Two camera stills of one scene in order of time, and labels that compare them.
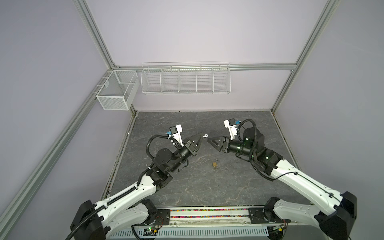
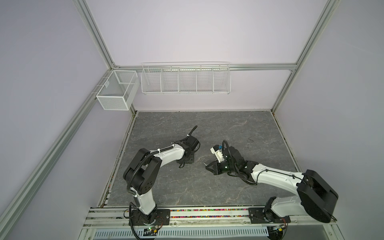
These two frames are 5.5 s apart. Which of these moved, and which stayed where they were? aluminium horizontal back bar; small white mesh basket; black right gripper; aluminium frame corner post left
Moved: black right gripper
Stayed: aluminium frame corner post left; small white mesh basket; aluminium horizontal back bar
